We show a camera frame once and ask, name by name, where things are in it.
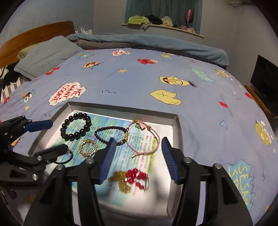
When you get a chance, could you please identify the pink braided cord bracelet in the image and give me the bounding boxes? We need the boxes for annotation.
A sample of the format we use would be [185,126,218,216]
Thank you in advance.
[126,119,161,158]

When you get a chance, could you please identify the dark small bead bracelet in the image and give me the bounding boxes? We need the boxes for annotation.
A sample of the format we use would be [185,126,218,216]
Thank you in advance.
[94,125,129,147]

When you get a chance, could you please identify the blue cartoon bed sheet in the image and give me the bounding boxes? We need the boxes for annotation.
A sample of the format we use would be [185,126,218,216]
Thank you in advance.
[1,48,277,223]

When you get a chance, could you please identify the gold bead bracelet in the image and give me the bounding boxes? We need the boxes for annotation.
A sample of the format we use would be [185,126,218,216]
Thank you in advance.
[78,138,99,157]

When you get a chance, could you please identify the printed green blue paper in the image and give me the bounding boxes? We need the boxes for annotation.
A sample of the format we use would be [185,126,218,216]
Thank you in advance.
[47,111,173,215]

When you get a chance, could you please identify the black tv monitor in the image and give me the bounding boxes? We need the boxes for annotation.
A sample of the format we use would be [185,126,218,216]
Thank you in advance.
[250,55,277,104]

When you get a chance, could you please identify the wooden headboard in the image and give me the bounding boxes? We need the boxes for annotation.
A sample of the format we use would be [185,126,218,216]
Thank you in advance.
[0,21,75,68]

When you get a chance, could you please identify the grey blue pillow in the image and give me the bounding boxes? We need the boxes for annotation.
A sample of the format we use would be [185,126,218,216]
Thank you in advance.
[14,36,83,80]

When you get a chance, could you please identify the green cloth on sill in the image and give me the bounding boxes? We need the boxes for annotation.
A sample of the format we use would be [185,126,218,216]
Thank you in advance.
[127,15,150,25]

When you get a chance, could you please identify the black cloth on sill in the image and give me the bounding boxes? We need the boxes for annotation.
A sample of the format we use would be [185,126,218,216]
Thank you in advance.
[146,15,163,25]

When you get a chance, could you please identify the grey shallow tray box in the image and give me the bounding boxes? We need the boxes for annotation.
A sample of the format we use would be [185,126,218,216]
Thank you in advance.
[29,102,182,218]

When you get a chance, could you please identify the beige cloth on sill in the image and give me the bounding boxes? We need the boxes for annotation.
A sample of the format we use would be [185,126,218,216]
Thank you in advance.
[161,16,173,27]

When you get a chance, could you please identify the black hair tie with charm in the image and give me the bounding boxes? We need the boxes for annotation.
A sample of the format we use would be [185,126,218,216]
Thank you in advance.
[53,148,74,164]

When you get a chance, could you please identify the teal folded blanket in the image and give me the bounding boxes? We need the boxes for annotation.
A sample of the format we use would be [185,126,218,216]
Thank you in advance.
[67,33,229,68]

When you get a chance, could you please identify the pink wine glass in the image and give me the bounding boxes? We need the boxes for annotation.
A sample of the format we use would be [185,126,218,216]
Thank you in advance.
[185,9,194,27]

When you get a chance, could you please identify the teal window curtain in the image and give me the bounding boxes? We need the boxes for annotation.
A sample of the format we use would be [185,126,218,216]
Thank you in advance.
[124,0,203,34]

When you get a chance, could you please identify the striped black white cloth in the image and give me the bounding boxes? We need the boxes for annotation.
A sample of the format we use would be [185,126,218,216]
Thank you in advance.
[1,63,27,103]

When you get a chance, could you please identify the black large bead bracelet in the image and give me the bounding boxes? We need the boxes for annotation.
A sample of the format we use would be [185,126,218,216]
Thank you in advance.
[60,112,92,142]

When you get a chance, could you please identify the wooden window sill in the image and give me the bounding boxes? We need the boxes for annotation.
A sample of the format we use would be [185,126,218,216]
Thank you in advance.
[121,23,205,39]

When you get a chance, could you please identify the wooden tv stand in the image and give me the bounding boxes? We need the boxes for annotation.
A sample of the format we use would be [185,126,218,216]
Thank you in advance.
[244,85,272,117]

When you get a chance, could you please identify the red bead gold chain jewelry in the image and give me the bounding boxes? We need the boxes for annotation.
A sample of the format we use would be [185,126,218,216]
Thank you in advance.
[108,168,149,194]

